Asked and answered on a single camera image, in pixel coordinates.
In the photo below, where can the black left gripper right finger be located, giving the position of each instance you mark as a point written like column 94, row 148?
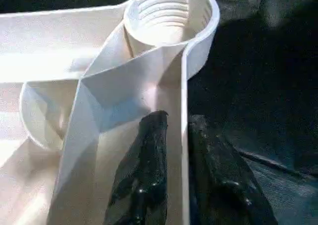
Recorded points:
column 218, row 185

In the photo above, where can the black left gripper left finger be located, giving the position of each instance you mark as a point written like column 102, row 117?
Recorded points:
column 146, row 172

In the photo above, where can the white plastic table top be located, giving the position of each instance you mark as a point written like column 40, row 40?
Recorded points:
column 74, row 61

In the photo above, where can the black mat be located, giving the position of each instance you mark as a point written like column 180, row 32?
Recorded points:
column 261, row 86

